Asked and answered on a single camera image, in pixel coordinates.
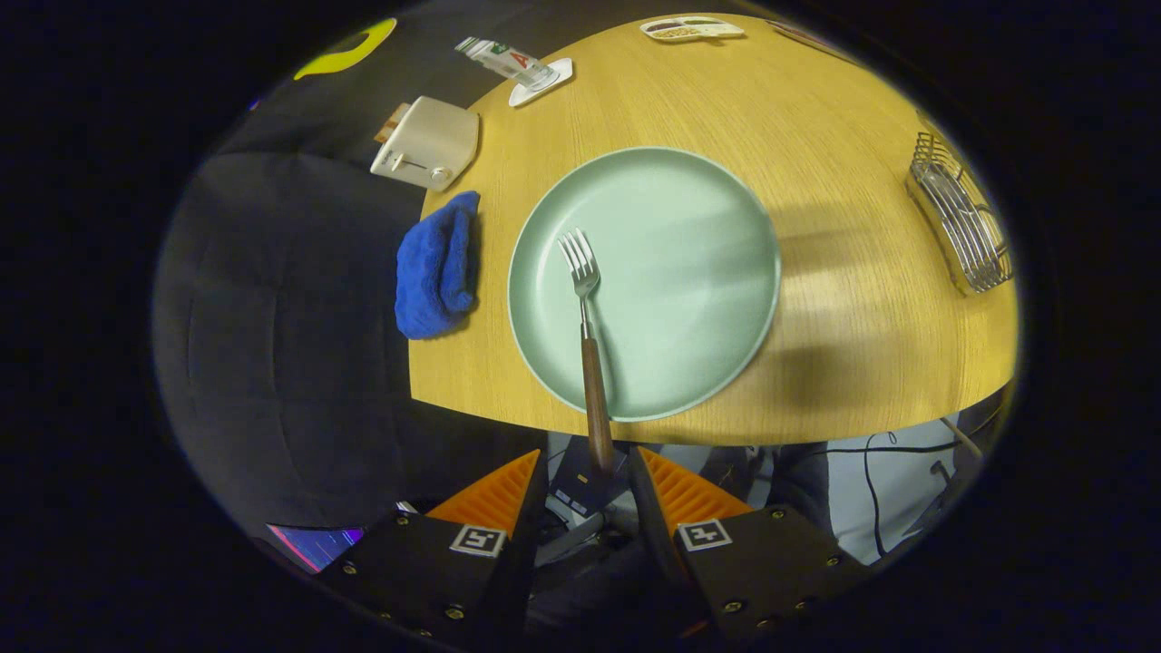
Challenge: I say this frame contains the white oval food plate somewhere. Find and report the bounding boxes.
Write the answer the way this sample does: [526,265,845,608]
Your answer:
[766,20,854,64]

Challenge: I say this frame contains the white divided dish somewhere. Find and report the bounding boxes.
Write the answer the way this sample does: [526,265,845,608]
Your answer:
[639,15,746,44]

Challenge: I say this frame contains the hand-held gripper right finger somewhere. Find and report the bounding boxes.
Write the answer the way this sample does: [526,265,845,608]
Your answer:
[628,444,872,640]

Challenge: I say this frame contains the white square coaster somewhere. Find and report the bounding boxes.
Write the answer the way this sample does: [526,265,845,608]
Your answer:
[508,57,575,109]

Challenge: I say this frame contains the plastic drink bottle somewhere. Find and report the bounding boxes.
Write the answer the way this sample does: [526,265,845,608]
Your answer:
[454,36,556,90]

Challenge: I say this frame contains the toast slice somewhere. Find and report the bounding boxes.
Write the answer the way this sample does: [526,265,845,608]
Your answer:
[375,102,412,144]

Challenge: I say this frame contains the metal wire basket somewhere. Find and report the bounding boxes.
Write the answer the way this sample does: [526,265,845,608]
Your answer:
[905,132,1015,297]

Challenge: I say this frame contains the black backdrop cloth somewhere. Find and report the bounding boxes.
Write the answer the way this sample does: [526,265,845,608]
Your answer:
[152,0,654,545]

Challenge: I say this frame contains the pale green round plate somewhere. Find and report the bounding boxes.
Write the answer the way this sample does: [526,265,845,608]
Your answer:
[507,146,783,424]

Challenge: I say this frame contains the white toaster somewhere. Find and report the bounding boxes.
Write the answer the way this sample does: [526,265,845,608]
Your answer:
[369,95,481,192]

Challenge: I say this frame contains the dark screen with coloured lines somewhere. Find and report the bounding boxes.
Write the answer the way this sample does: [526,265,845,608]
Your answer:
[266,523,364,574]

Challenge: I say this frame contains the wooden handled metal fork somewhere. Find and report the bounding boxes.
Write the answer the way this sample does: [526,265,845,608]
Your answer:
[557,229,616,473]

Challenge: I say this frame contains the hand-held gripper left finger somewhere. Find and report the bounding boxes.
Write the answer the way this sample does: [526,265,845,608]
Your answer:
[317,448,550,649]

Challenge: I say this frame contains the black floor cable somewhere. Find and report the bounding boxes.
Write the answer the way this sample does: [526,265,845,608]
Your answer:
[798,442,961,454]
[860,434,894,556]

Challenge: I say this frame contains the blue folded towel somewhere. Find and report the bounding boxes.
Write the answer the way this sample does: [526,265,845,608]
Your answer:
[395,190,482,341]

